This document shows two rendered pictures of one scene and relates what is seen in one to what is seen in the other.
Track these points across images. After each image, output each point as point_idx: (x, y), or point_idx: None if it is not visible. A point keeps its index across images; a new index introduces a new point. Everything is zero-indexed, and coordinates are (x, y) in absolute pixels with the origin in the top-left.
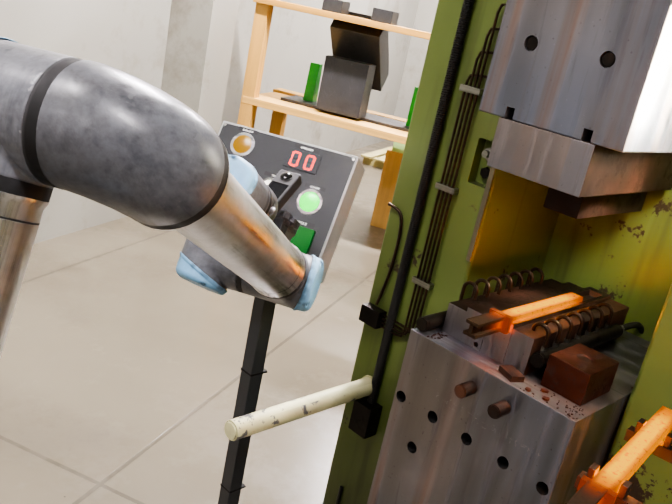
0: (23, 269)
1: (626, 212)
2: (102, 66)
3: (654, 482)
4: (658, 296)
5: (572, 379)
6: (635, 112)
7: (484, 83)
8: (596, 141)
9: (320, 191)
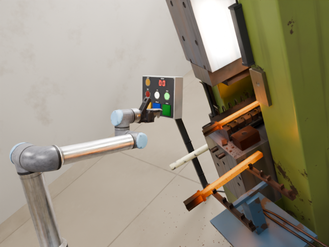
0: (41, 183)
1: None
2: (27, 150)
3: (284, 168)
4: None
5: (237, 143)
6: (208, 59)
7: None
8: (206, 69)
9: (168, 91)
